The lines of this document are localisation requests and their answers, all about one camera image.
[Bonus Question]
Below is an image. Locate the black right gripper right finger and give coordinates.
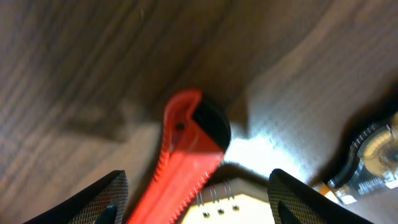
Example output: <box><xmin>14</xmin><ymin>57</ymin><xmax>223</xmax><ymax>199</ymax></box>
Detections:
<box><xmin>267</xmin><ymin>169</ymin><xmax>369</xmax><ymax>224</ymax></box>

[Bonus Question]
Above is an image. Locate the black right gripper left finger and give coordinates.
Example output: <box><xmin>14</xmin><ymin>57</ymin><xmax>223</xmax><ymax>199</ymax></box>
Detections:
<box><xmin>27</xmin><ymin>170</ymin><xmax>128</xmax><ymax>224</ymax></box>

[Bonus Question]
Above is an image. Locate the small yellow spiral notepad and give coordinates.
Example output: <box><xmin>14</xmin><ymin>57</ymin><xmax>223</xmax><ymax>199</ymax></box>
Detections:
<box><xmin>175</xmin><ymin>177</ymin><xmax>276</xmax><ymax>224</ymax></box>

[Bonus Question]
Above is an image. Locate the correction tape dispenser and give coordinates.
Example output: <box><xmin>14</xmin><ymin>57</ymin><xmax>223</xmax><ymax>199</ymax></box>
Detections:
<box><xmin>312</xmin><ymin>111</ymin><xmax>397</xmax><ymax>205</ymax></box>

